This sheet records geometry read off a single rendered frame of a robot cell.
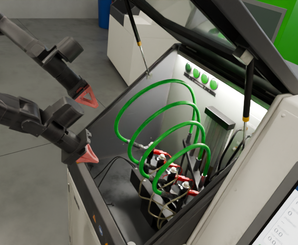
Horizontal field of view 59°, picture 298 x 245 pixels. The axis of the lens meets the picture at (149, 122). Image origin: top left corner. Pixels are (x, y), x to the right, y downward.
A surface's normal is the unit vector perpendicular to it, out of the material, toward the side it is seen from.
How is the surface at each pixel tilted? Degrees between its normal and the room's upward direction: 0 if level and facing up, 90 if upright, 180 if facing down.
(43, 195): 0
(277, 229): 76
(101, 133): 90
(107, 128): 90
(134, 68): 90
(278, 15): 90
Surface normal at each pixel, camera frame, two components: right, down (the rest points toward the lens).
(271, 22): -0.86, 0.16
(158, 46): 0.36, 0.55
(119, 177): 0.15, -0.83
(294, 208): -0.80, -0.04
